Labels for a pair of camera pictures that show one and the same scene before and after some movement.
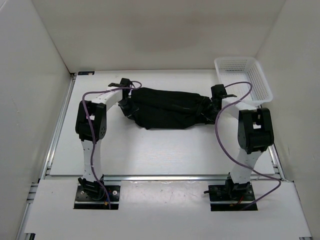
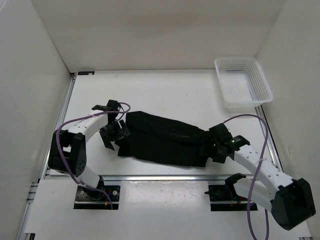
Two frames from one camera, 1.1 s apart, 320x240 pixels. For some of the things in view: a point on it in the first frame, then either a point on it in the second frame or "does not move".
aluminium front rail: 160,178 does not move
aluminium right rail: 278,172 does not move
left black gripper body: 127,106 -> 112,132
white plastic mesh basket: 231,70 does not move
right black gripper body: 209,111 -> 214,151
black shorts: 163,108 -> 158,139
